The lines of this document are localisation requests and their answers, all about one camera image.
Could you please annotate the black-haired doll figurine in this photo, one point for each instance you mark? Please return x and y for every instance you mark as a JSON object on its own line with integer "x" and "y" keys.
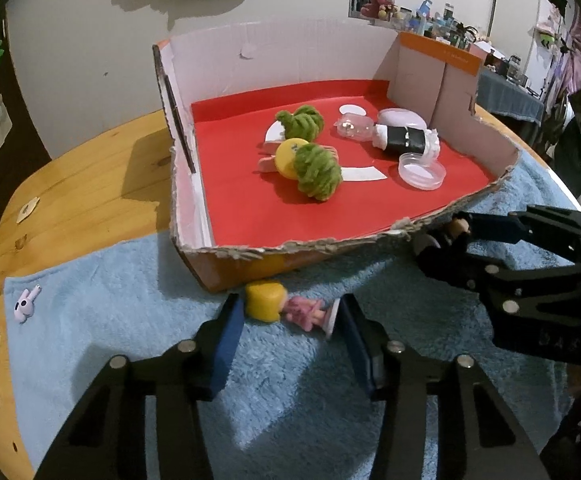
{"x": 458, "y": 224}

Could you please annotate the clear round container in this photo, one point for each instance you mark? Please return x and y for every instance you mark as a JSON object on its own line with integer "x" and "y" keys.
{"x": 423, "y": 175}

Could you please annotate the blue fluffy towel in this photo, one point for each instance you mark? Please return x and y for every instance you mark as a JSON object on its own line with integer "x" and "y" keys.
{"x": 120, "y": 320}

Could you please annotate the white cabinet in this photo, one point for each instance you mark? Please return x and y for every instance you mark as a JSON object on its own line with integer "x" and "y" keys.
{"x": 515, "y": 25}

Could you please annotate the clear small earring case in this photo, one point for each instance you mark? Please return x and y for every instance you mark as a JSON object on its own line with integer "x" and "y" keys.
{"x": 355, "y": 127}

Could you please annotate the small wooden tag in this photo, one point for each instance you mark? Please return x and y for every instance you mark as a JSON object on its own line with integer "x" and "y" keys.
{"x": 28, "y": 210}

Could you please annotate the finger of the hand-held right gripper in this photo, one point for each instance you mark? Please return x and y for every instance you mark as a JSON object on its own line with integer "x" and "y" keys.
{"x": 470, "y": 270}
{"x": 500, "y": 227}

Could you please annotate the orange cardboard box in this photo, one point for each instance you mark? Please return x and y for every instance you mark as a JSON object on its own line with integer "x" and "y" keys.
{"x": 250, "y": 215}

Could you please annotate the yellow bottle cap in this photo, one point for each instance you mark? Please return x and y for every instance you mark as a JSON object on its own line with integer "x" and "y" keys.
{"x": 285, "y": 157}

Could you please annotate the row of bottles and boxes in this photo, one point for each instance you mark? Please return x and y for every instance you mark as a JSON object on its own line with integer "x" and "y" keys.
{"x": 440, "y": 25}

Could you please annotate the pink clothespin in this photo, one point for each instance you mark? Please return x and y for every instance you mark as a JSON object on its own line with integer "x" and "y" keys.
{"x": 265, "y": 162}

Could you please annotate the red plush toy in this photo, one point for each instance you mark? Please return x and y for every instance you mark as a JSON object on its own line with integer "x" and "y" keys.
{"x": 378, "y": 2}

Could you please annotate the white bunny figure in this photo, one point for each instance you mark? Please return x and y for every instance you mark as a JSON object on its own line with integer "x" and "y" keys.
{"x": 24, "y": 305}

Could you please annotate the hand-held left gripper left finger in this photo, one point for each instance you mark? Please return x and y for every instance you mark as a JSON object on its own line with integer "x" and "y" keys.
{"x": 228, "y": 345}

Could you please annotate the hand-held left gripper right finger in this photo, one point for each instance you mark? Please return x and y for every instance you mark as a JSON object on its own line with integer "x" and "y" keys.
{"x": 355, "y": 345}

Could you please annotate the pink earbud case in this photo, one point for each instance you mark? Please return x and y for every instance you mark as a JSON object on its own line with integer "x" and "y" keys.
{"x": 400, "y": 117}

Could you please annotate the green chenille scrunchie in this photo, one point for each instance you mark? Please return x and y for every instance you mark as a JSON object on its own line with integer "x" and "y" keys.
{"x": 303, "y": 122}
{"x": 318, "y": 172}

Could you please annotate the blonde doll figurine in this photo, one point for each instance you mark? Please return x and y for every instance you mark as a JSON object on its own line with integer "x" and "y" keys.
{"x": 265, "y": 300}

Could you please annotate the table with dark cloth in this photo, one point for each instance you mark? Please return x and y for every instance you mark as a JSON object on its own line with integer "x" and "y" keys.
{"x": 510, "y": 97}

